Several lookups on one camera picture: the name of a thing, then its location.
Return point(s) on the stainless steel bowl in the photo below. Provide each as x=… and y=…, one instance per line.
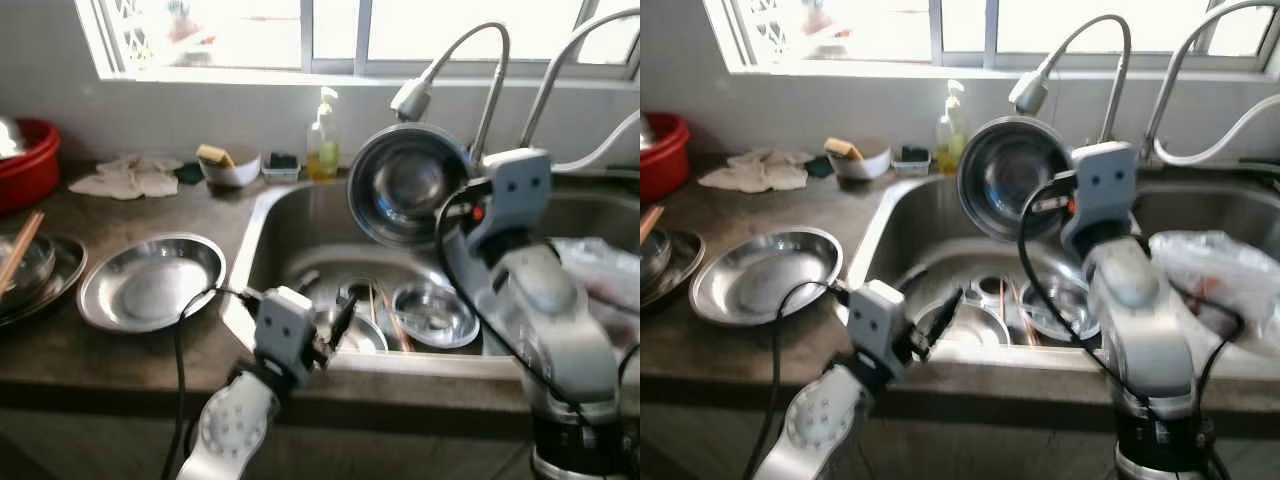
x=1005, y=175
x=440, y=318
x=1060, y=300
x=975, y=326
x=400, y=185
x=367, y=337

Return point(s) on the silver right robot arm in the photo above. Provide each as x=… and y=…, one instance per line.
x=560, y=330
x=1140, y=320

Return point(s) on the steel sink drain strainer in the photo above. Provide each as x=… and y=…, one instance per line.
x=357, y=292
x=988, y=288

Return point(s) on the stainless steel double sink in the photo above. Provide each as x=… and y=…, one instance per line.
x=300, y=240
x=920, y=240

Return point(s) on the gooseneck faucet with spray head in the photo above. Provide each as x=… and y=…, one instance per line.
x=490, y=110
x=1118, y=90

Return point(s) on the small white rectangular dish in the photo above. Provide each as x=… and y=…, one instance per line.
x=280, y=176
x=910, y=170

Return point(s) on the yellow dish soap pump bottle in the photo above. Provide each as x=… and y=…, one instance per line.
x=324, y=160
x=951, y=150

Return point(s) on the dark scouring sponge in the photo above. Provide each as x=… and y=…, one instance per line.
x=914, y=153
x=285, y=160

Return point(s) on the white ceramic bowl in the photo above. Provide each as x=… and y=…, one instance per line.
x=235, y=173
x=865, y=166

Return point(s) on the clear plastic bag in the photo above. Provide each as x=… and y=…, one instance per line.
x=600, y=265
x=1210, y=265

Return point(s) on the dark green scouring pad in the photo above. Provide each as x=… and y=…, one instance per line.
x=818, y=167
x=190, y=174

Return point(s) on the deep stainless steel plate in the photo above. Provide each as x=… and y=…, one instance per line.
x=150, y=285
x=765, y=275

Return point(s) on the yellow sponge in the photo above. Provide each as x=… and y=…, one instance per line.
x=842, y=148
x=213, y=155

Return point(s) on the light wooden chopstick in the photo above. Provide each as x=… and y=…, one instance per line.
x=650, y=222
x=25, y=245

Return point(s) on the red plastic basin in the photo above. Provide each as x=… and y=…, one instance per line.
x=662, y=168
x=30, y=178

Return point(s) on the white crumpled cloth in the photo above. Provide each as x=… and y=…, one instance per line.
x=755, y=172
x=125, y=180

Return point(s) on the stainless steel dish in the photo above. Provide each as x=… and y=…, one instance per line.
x=680, y=265
x=55, y=280

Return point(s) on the wooden base cabinet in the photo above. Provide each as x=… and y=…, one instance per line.
x=700, y=440
x=80, y=440

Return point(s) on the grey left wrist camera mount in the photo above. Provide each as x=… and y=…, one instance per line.
x=875, y=315
x=283, y=320

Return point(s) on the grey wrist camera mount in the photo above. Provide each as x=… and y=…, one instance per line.
x=875, y=315
x=520, y=185
x=1105, y=180
x=283, y=320

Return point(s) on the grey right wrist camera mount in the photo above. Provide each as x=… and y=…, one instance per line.
x=1105, y=180
x=520, y=185

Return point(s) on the grey window frame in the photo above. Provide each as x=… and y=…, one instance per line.
x=362, y=35
x=990, y=30

